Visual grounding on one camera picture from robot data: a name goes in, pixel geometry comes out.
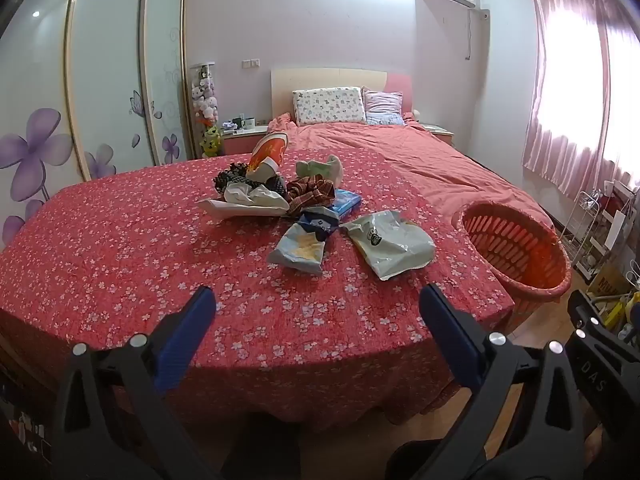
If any green white cloth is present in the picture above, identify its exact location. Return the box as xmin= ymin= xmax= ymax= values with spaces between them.
xmin=295 ymin=155 xmax=344 ymax=187

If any red plaid cloth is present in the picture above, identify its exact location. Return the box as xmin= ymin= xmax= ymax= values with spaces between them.
xmin=285 ymin=176 xmax=337 ymax=217

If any blue tissue pack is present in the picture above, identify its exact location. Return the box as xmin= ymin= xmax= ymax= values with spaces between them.
xmin=330 ymin=188 xmax=363 ymax=218

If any white printed pillow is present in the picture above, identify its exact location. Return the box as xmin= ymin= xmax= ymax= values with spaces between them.
xmin=292 ymin=86 xmax=367 ymax=127

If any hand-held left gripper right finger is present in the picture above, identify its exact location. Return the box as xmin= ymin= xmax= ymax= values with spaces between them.
xmin=415 ymin=284 xmax=586 ymax=480

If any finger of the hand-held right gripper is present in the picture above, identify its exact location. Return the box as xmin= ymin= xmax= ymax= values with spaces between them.
xmin=565 ymin=290 xmax=640 ymax=441

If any green plush toy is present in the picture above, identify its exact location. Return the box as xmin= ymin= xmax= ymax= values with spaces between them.
xmin=200 ymin=127 xmax=223 ymax=157

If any coral bed duvet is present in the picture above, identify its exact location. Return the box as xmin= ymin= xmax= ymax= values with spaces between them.
xmin=267 ymin=112 xmax=556 ymax=231

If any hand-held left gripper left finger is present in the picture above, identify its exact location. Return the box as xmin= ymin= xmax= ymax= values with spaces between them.
xmin=50 ymin=286 xmax=221 ymax=480

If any white plastic bag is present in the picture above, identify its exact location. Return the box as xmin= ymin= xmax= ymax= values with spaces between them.
xmin=340 ymin=210 xmax=437 ymax=281

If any red floral tablecloth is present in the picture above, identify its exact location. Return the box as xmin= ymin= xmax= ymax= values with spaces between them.
xmin=0 ymin=152 xmax=516 ymax=433

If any black white patterned cloth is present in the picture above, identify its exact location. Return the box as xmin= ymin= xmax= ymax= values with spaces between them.
xmin=213 ymin=160 xmax=251 ymax=196

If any brown cardboard box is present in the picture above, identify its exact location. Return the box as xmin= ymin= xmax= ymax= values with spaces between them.
xmin=585 ymin=255 xmax=631 ymax=301

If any yellow bottle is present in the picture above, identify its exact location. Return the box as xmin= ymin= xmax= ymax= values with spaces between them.
xmin=617 ymin=295 xmax=640 ymax=331

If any cream and pink headboard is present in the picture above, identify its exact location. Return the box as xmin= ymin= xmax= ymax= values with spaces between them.
xmin=271 ymin=67 xmax=414 ymax=123

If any pale blue snack packet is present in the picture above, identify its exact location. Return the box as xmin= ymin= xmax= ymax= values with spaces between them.
xmin=267 ymin=206 xmax=341 ymax=276

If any orange plastic basket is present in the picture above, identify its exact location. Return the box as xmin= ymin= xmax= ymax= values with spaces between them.
xmin=451 ymin=201 xmax=572 ymax=333

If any floral sliding door wardrobe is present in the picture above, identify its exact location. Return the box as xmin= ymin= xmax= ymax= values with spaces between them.
xmin=0 ymin=0 xmax=196 ymax=251

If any clear plush toy tube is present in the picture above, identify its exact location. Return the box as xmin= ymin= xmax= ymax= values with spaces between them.
xmin=191 ymin=61 xmax=221 ymax=158

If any pink curtain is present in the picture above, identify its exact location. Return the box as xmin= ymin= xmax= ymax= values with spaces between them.
xmin=521 ymin=0 xmax=640 ymax=201

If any pink striped pillow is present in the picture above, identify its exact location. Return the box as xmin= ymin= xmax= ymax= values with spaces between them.
xmin=361 ymin=86 xmax=406 ymax=126

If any white wire rack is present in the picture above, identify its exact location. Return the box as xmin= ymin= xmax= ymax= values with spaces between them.
xmin=557 ymin=190 xmax=606 ymax=281

